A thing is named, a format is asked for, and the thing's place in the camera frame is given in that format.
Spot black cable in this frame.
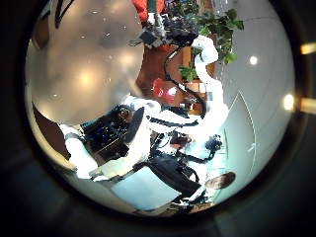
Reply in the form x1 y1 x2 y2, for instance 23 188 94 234
162 45 209 120

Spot pale blue board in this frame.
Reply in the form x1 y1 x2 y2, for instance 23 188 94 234
110 165 184 212

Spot wooden planter box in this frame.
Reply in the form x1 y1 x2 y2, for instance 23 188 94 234
180 45 217 115

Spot green leafy plant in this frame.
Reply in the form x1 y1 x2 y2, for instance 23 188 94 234
177 8 246 83

